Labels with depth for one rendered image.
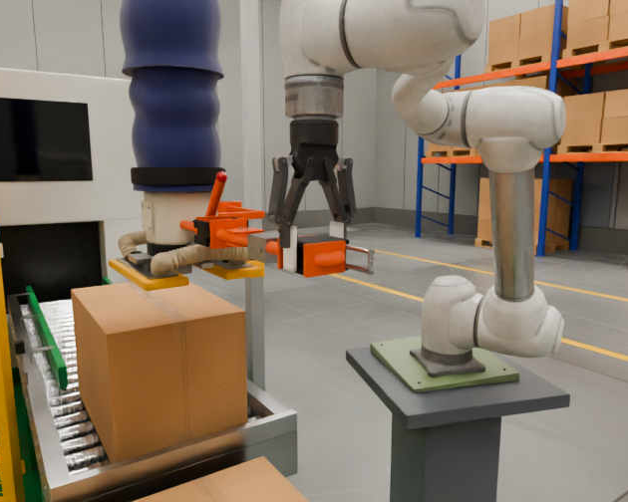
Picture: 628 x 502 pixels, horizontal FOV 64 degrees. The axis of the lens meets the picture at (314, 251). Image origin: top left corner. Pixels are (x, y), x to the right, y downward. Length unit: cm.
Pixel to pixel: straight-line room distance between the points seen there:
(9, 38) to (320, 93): 972
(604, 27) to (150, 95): 793
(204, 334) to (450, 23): 111
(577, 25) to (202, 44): 797
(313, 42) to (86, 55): 981
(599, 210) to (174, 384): 889
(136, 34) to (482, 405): 125
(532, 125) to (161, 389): 116
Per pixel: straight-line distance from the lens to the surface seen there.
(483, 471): 175
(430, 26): 68
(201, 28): 126
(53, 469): 159
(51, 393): 220
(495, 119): 118
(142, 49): 126
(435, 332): 155
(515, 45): 945
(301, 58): 76
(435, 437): 160
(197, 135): 123
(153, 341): 147
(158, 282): 115
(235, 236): 97
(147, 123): 125
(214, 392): 159
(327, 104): 75
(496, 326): 147
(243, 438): 161
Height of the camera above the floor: 137
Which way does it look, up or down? 9 degrees down
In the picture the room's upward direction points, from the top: straight up
